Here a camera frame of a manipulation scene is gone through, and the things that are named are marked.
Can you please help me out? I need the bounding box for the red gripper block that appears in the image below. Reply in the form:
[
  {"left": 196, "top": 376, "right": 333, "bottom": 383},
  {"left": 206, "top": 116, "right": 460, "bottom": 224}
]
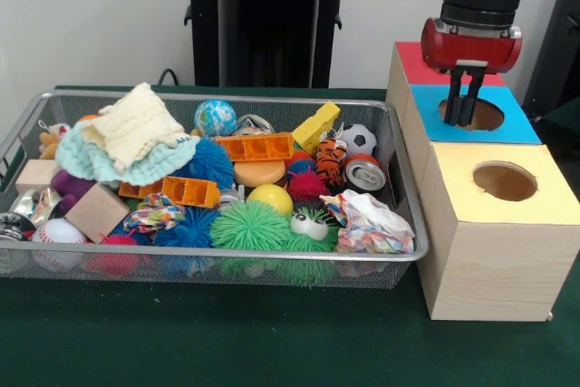
[{"left": 420, "top": 17, "right": 524, "bottom": 128}]

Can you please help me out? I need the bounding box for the mint knitted cloth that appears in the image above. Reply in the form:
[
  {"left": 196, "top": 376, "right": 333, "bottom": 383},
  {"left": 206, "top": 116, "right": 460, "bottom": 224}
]
[{"left": 56, "top": 121, "right": 201, "bottom": 188}]

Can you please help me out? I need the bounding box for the cream knitted cloth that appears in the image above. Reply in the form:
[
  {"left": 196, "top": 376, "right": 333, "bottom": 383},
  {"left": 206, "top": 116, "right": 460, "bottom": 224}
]
[{"left": 81, "top": 82, "right": 186, "bottom": 174}]

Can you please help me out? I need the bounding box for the wooden box with three holes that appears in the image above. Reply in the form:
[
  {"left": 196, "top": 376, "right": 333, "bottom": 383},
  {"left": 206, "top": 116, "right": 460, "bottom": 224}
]
[{"left": 385, "top": 40, "right": 580, "bottom": 323}]

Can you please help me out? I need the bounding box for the silver drink can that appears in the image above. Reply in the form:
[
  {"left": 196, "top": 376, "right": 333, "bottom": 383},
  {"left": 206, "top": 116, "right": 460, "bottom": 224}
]
[{"left": 343, "top": 153, "right": 388, "bottom": 193}]

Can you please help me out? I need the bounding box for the tiger striped plush toy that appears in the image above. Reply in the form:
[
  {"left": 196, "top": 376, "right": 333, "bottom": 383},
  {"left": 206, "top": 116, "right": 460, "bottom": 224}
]
[{"left": 315, "top": 136, "right": 349, "bottom": 189}]

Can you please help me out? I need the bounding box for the yellow toy block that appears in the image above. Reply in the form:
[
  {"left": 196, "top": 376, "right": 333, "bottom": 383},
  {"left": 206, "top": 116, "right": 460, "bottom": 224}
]
[{"left": 291, "top": 101, "right": 342, "bottom": 155}]

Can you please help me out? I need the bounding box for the orange long toy block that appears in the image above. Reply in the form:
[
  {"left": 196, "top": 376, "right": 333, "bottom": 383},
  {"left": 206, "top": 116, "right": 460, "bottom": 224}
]
[{"left": 216, "top": 131, "right": 295, "bottom": 163}]

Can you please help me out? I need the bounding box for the yellow smooth ball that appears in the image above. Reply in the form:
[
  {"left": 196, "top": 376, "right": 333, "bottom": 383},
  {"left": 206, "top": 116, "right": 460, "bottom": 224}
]
[{"left": 246, "top": 184, "right": 295, "bottom": 217}]

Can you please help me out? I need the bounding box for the globe print ball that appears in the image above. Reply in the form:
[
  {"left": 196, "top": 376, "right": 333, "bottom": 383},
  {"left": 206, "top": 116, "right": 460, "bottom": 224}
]
[{"left": 194, "top": 99, "right": 238, "bottom": 138}]

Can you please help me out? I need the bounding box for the green spiky rubber ball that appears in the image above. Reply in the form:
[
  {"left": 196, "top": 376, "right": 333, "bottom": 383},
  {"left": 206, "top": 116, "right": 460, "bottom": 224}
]
[{"left": 208, "top": 199, "right": 294, "bottom": 252}]

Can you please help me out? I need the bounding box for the dark green table cloth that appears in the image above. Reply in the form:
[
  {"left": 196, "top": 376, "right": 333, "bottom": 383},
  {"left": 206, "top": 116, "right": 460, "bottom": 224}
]
[{"left": 0, "top": 84, "right": 580, "bottom": 387}]

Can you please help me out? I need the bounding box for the shallow wire mesh bin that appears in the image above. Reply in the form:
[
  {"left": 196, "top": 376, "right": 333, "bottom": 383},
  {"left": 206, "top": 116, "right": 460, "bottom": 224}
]
[{"left": 0, "top": 90, "right": 430, "bottom": 291}]

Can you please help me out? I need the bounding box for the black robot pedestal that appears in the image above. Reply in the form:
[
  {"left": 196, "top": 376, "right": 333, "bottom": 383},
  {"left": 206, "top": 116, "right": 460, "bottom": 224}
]
[{"left": 174, "top": 0, "right": 366, "bottom": 89}]

